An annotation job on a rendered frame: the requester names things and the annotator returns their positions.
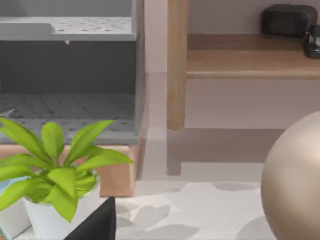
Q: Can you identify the light blue and white box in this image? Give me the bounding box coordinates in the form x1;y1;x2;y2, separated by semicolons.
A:
0;175;33;237

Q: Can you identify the beige round pot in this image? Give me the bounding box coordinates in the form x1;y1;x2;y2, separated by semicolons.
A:
259;110;320;240

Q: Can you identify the wooden open shelf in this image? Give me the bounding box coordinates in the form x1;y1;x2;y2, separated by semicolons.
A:
166;0;320;132

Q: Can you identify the green plant in white pot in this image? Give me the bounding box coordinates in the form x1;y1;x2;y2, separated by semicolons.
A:
0;116;135;240

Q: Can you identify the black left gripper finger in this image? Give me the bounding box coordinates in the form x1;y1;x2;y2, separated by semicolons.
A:
62;196;117;240

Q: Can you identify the black stapler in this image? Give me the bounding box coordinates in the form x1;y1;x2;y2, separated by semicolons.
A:
303;24;320;60

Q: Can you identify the black rounded box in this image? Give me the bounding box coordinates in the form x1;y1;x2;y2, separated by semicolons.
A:
259;3;318;40

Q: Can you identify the grey pierced drawer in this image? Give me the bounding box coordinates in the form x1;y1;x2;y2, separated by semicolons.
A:
0;0;145;146

